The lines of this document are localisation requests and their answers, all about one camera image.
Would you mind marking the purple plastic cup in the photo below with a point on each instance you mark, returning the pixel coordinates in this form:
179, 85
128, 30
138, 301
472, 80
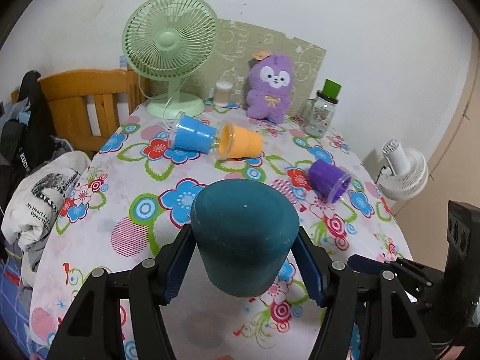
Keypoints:
328, 181

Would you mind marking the beige patterned foam board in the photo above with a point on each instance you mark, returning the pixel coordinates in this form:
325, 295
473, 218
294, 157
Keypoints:
232, 59

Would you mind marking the white floor fan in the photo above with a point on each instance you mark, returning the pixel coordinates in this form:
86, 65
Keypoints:
406, 173

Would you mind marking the white folded t-shirt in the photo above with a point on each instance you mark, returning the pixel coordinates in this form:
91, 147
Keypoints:
36, 202

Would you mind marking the right hand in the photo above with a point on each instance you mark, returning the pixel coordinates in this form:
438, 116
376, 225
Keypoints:
469, 352

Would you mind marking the blue plastic cup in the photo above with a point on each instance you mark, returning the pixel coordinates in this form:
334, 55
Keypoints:
190, 134

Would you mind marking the teal cup with yellow rim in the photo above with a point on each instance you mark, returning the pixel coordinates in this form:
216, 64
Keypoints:
244, 230

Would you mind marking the blue bed sheet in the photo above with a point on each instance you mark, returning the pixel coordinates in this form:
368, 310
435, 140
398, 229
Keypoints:
14, 315

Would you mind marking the cotton swab container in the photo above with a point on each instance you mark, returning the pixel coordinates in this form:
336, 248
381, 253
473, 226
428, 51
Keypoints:
222, 93

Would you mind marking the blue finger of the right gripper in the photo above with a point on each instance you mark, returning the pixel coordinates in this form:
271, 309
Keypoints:
367, 266

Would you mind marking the green desk fan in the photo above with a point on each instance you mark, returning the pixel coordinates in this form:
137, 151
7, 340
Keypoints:
168, 41

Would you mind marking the glass jar with green lid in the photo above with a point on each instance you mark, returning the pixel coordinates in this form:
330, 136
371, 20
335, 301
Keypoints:
318, 112

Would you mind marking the black bag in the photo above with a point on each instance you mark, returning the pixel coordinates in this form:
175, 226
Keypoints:
26, 137

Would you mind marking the orange plastic cup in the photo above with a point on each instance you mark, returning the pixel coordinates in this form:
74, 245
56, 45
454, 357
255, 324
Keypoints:
234, 142

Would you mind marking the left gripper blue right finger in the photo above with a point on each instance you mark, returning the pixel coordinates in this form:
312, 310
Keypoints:
377, 305

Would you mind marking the floral tablecloth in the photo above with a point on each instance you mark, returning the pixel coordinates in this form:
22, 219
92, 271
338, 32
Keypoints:
130, 203

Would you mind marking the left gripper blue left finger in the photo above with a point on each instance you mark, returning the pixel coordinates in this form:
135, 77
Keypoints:
91, 328

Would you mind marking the purple plush toy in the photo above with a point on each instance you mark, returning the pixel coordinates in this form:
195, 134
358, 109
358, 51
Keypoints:
270, 81

